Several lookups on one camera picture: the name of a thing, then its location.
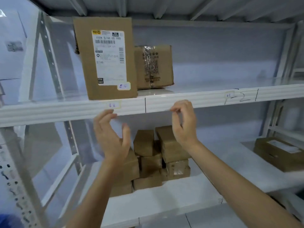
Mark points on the person's left hand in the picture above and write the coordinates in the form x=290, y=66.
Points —
x=111, y=144

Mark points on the person's right hand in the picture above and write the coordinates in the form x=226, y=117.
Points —
x=187, y=128

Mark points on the person's left thumb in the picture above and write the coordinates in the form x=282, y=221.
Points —
x=126, y=136

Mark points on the person's right thumb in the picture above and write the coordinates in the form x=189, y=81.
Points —
x=176, y=125

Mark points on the person's left forearm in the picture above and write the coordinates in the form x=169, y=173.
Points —
x=95, y=197

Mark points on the person's right forearm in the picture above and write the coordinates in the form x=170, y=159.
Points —
x=232, y=185

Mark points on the pile of small cardboard boxes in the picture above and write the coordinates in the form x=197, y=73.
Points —
x=147, y=161

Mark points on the small white handwritten sticker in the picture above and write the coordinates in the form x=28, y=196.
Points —
x=230, y=94
x=113, y=104

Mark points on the taped brown cardboard box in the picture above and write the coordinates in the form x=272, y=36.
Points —
x=163, y=68

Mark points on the white metal shelving unit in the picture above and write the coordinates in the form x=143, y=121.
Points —
x=71, y=111

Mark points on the large cardboard box white label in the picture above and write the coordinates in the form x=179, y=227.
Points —
x=106, y=75

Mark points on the flat cardboard box white label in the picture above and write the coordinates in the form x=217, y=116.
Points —
x=268, y=151

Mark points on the neighbouring white metal shelf rack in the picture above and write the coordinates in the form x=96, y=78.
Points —
x=282, y=131

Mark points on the clear plastic side panel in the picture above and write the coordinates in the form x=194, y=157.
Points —
x=21, y=75

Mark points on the blue cloth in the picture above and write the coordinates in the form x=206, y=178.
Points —
x=7, y=222

